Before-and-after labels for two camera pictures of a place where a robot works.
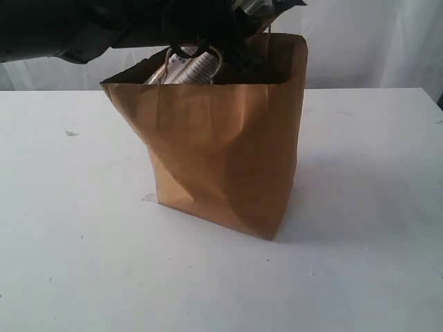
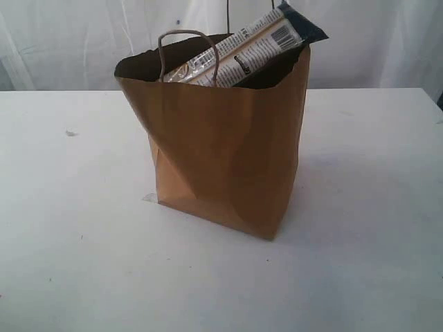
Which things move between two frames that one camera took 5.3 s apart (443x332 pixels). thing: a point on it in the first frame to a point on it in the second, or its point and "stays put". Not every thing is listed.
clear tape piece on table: (149, 197) stays put
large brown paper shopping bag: (230, 149) stays put
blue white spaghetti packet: (184, 65) to (251, 52)
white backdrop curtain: (352, 44) stays put
